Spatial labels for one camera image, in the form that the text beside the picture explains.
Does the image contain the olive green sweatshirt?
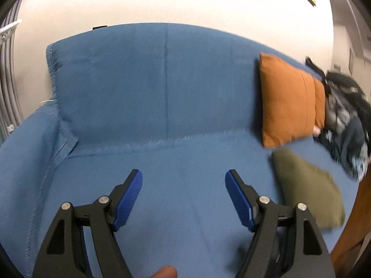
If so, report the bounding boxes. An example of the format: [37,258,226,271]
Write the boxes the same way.
[271,148,346,230]

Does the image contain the person's left hand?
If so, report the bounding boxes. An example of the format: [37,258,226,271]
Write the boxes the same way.
[150,265,178,278]

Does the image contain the orange cushion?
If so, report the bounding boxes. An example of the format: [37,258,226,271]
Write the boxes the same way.
[259,53,326,148]

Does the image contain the grey radiator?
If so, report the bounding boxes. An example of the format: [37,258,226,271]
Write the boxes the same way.
[0,3,25,146]

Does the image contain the blue fabric sofa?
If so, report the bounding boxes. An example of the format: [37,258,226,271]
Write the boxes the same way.
[1,23,359,277]

